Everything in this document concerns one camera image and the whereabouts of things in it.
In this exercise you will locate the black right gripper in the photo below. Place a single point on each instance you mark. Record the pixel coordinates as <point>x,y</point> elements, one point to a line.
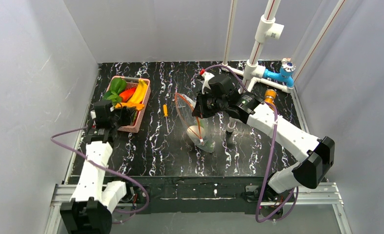
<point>201,107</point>

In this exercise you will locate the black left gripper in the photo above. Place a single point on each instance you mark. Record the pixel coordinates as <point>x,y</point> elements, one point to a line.
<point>121,117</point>

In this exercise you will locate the pink plastic basket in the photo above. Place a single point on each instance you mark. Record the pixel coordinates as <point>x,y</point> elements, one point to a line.
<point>137,118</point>

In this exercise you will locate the clear zip top bag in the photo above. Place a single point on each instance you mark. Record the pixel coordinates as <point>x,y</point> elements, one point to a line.
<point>184,107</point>

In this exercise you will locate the white radish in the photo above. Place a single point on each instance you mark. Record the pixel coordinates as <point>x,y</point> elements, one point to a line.
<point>196,132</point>

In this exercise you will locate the orange ginger root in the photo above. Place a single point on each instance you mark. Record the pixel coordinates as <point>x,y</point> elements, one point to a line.
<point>136,106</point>

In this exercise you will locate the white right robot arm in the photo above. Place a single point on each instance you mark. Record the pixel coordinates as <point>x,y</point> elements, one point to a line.
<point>314,156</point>

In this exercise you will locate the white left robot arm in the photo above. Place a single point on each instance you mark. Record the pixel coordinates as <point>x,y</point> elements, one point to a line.
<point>89,210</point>

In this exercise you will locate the green leafy vegetable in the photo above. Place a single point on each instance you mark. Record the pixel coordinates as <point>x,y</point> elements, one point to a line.
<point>112,96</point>

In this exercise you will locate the orange carrot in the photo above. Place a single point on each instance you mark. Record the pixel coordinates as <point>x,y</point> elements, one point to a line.
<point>127,94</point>

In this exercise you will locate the green bell pepper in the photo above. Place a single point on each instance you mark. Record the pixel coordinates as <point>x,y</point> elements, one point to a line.
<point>117,85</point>

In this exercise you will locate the yellow banana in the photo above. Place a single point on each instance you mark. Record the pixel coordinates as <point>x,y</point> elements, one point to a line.
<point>139,93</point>

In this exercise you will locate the orange plastic faucet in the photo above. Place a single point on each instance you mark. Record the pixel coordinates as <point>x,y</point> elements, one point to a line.
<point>270,96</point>

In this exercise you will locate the blue plastic faucet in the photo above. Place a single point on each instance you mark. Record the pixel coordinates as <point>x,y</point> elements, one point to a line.
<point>284,75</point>

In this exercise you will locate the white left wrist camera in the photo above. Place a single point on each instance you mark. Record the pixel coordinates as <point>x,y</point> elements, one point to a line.
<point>93,114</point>

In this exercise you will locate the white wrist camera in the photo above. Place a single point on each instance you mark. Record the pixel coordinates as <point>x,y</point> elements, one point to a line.
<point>93,114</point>
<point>207,76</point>

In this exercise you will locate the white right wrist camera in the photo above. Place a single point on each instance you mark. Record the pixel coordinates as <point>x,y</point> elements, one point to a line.
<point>207,76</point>

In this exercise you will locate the orange handle screwdriver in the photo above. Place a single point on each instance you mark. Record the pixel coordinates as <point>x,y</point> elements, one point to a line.
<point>165,112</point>

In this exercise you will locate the white pvc pipe frame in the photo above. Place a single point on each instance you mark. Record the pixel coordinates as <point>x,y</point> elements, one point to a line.
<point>269,29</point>

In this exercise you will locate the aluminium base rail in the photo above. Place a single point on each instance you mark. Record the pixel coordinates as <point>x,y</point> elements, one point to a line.
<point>327,193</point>

